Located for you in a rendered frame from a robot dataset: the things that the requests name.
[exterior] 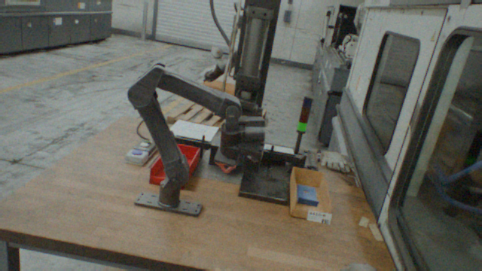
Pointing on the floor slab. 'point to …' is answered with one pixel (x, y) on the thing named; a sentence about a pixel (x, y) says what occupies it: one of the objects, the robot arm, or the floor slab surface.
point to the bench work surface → (191, 191)
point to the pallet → (198, 116)
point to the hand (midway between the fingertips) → (227, 167)
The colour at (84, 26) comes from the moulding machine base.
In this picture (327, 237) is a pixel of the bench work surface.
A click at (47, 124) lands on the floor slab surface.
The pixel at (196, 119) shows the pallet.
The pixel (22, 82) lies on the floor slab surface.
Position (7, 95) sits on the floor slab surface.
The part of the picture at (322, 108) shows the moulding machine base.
